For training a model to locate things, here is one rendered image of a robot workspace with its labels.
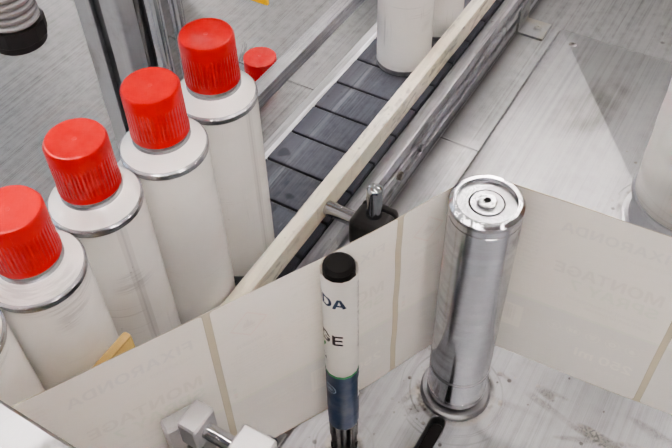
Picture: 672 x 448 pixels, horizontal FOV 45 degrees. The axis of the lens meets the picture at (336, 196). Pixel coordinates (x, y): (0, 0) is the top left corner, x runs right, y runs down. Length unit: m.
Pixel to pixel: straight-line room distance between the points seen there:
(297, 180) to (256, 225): 0.11
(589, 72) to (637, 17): 0.19
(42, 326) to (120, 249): 0.06
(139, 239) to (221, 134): 0.08
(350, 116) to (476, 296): 0.33
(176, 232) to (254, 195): 0.07
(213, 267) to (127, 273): 0.08
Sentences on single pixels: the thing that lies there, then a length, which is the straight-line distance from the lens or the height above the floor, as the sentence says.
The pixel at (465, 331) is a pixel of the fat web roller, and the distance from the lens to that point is 0.47.
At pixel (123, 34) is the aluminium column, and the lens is 0.63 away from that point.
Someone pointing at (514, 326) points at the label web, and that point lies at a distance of 0.51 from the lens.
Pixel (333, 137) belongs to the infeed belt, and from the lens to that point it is 0.71.
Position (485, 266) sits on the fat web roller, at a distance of 0.42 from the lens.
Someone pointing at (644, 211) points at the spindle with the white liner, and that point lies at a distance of 0.64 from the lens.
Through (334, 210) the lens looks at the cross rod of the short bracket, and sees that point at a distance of 0.61.
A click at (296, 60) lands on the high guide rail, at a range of 0.67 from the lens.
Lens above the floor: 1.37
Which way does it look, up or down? 47 degrees down
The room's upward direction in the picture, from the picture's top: 2 degrees counter-clockwise
